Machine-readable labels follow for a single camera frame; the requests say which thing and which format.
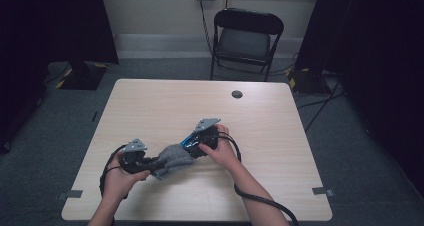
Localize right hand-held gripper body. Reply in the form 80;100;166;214
193;117;222;151

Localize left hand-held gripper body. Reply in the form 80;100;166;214
118;138;148;175

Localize blue toy car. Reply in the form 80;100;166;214
179;131;205;154

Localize grey cloth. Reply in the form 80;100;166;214
151;143;196;181

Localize person's right hand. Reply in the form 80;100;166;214
198;123;240;174

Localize person's left hand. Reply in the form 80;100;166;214
101;150;152;204

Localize grey tape strip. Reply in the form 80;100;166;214
312;187;335;198
57;189;84;201

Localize black stand base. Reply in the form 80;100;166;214
59;60;108;91
287;67;331;95

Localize black folding chair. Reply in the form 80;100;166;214
210;8;285;83

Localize black curtain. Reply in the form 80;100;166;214
294;0;424;197
0;0;120;154

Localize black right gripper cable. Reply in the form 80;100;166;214
216;131;300;226

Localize black floor cable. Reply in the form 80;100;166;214
296;91;346;110
303;77;343;134

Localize black wall cable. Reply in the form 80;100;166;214
198;0;215;55

